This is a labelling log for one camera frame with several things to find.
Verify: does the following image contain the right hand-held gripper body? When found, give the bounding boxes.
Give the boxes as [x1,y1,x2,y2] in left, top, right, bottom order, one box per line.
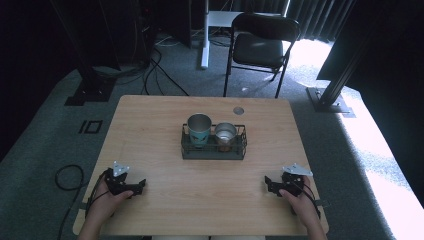
[280,162,314,197]

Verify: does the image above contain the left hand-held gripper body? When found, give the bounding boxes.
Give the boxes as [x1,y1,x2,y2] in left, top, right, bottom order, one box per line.
[104,161,134,197]

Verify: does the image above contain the brown metal cup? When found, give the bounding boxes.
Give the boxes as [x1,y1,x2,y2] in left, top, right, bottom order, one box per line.
[213,121,239,154]

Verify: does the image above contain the black wire basket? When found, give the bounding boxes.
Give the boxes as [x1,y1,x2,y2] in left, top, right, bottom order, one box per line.
[180,123,248,161]

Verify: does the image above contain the teal metal cup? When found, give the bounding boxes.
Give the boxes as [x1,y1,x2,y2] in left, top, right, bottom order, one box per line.
[186,113,213,150]

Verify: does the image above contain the person's left hand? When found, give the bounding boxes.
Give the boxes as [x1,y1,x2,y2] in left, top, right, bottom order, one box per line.
[85,179,135,228]

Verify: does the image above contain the person's right hand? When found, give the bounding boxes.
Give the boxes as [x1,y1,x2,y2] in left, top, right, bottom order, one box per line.
[278,175,322,231]

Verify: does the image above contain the black metal stand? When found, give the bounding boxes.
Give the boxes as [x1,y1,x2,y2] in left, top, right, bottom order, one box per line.
[49,0,122,107]
[305,0,356,119]

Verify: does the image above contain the black folding chair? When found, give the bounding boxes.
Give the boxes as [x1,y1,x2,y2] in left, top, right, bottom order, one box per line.
[222,12,302,100]

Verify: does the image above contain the dark pleated curtain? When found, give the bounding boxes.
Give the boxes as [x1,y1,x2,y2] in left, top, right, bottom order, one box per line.
[229,0,355,43]

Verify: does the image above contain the left hand-held gripper cable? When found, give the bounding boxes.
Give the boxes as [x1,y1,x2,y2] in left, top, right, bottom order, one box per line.
[85,168,111,218]

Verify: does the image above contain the hand-held gripper cable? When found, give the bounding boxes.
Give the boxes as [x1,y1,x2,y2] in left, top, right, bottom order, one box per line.
[85,168,111,218]
[293,179,331,219]

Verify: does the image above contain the right hand-held gripper cable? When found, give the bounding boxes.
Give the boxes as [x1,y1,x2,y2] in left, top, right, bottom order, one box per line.
[293,179,331,219]

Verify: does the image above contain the black looped floor cable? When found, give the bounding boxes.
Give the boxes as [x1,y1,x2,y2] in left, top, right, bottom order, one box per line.
[54,164,86,240]

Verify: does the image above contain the bundle of black floor cables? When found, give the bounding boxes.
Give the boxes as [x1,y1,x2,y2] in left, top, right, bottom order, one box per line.
[93,31,191,98]

